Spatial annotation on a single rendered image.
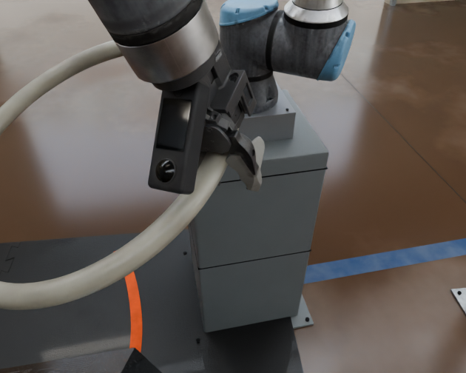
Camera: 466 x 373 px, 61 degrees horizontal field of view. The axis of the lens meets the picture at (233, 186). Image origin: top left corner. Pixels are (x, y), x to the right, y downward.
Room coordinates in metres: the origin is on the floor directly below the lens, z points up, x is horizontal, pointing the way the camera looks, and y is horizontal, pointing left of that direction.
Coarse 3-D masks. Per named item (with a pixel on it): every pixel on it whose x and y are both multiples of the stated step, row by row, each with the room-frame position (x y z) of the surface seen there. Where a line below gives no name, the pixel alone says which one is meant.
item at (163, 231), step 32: (64, 64) 0.69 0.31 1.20; (96, 64) 0.71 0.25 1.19; (32, 96) 0.65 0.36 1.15; (0, 128) 0.59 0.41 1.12; (224, 160) 0.38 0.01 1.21; (192, 192) 0.34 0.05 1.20; (160, 224) 0.30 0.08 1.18; (128, 256) 0.28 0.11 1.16; (0, 288) 0.27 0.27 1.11; (32, 288) 0.26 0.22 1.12; (64, 288) 0.25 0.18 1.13; (96, 288) 0.26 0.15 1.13
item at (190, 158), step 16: (176, 96) 0.36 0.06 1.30; (192, 96) 0.36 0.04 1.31; (208, 96) 0.37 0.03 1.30; (160, 112) 0.36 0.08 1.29; (176, 112) 0.35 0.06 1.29; (192, 112) 0.34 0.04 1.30; (160, 128) 0.35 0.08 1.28; (176, 128) 0.34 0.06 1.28; (192, 128) 0.34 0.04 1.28; (160, 144) 0.34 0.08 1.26; (176, 144) 0.33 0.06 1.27; (192, 144) 0.33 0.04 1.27; (160, 160) 0.33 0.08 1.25; (176, 160) 0.32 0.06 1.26; (192, 160) 0.32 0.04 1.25; (160, 176) 0.31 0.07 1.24; (176, 176) 0.31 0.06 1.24; (192, 176) 0.31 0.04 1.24; (176, 192) 0.30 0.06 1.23
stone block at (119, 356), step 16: (112, 352) 0.46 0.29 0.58; (128, 352) 0.45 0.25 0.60; (16, 368) 0.41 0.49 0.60; (32, 368) 0.41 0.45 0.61; (48, 368) 0.40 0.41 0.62; (64, 368) 0.40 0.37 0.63; (80, 368) 0.40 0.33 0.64; (96, 368) 0.39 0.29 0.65; (112, 368) 0.39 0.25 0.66; (128, 368) 0.39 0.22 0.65; (144, 368) 0.42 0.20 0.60
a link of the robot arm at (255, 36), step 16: (240, 0) 1.07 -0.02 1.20; (256, 0) 1.06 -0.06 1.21; (272, 0) 1.05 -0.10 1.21; (224, 16) 1.02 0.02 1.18; (240, 16) 0.99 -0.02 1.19; (256, 16) 0.98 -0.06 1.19; (272, 16) 1.00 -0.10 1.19; (224, 32) 1.02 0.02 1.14; (240, 32) 0.99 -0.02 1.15; (256, 32) 0.98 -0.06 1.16; (272, 32) 0.97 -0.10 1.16; (224, 48) 1.02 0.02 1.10; (240, 48) 0.99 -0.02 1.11; (256, 48) 0.97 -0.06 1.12; (240, 64) 0.99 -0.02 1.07; (256, 64) 0.99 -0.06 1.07
